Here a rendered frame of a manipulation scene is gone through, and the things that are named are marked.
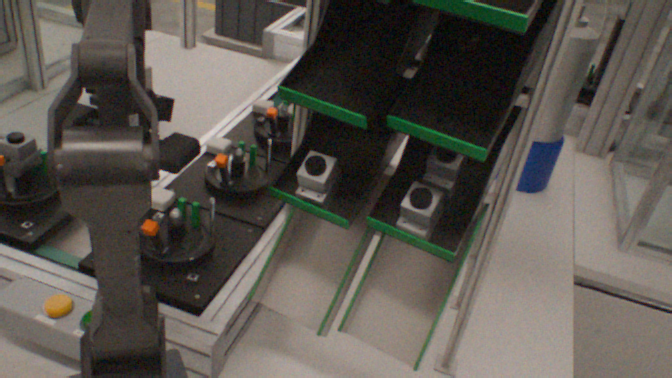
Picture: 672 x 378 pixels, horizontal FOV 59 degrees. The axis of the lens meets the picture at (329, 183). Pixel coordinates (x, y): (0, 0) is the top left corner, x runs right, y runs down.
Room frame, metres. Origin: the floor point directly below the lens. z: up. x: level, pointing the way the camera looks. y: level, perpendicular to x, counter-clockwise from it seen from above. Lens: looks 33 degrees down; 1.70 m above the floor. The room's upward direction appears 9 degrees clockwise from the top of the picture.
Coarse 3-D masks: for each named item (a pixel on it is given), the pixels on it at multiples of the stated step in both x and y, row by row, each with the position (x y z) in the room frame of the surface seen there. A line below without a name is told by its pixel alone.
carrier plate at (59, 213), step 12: (60, 204) 0.90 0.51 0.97; (0, 216) 0.84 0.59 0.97; (12, 216) 0.85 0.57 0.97; (24, 216) 0.85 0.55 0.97; (36, 216) 0.86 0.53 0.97; (48, 216) 0.86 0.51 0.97; (60, 216) 0.87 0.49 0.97; (72, 216) 0.88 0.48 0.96; (0, 228) 0.81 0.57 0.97; (12, 228) 0.82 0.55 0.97; (36, 228) 0.83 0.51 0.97; (48, 228) 0.83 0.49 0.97; (60, 228) 0.85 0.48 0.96; (12, 240) 0.79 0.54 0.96; (24, 240) 0.79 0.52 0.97; (36, 240) 0.80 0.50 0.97
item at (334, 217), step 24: (312, 120) 0.81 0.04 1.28; (336, 120) 0.86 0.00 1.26; (384, 120) 0.86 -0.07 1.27; (312, 144) 0.81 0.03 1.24; (336, 144) 0.81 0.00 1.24; (360, 144) 0.81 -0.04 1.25; (384, 144) 0.81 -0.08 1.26; (288, 168) 0.76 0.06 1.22; (360, 168) 0.77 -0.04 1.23; (384, 168) 0.76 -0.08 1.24; (288, 192) 0.73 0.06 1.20; (336, 192) 0.73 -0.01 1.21; (360, 192) 0.73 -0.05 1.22; (336, 216) 0.67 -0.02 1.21
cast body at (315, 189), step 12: (312, 156) 0.71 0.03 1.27; (324, 156) 0.72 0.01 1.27; (300, 168) 0.71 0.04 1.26; (312, 168) 0.70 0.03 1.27; (324, 168) 0.70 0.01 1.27; (336, 168) 0.72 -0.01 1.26; (300, 180) 0.70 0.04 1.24; (312, 180) 0.69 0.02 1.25; (324, 180) 0.69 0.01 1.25; (336, 180) 0.72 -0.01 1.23; (300, 192) 0.70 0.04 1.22; (312, 192) 0.70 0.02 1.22; (324, 192) 0.69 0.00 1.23; (312, 204) 0.70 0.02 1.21; (324, 204) 0.69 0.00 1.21
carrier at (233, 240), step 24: (168, 192) 0.97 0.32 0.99; (144, 216) 0.91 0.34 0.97; (168, 216) 0.89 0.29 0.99; (192, 216) 0.87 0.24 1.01; (216, 216) 0.94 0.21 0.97; (144, 240) 0.82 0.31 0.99; (168, 240) 0.82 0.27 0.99; (192, 240) 0.83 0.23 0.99; (216, 240) 0.87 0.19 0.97; (240, 240) 0.88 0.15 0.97; (144, 264) 0.77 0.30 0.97; (168, 264) 0.77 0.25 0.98; (192, 264) 0.78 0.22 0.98; (216, 264) 0.80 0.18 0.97; (168, 288) 0.73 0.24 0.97; (192, 288) 0.73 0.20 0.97; (216, 288) 0.74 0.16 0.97; (192, 312) 0.70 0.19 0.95
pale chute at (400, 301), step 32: (480, 224) 0.74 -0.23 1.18; (384, 256) 0.75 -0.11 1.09; (416, 256) 0.74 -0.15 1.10; (384, 288) 0.71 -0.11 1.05; (416, 288) 0.71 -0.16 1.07; (448, 288) 0.67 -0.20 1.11; (352, 320) 0.68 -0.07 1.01; (384, 320) 0.67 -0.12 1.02; (416, 320) 0.67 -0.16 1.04; (384, 352) 0.64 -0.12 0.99; (416, 352) 0.63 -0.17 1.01
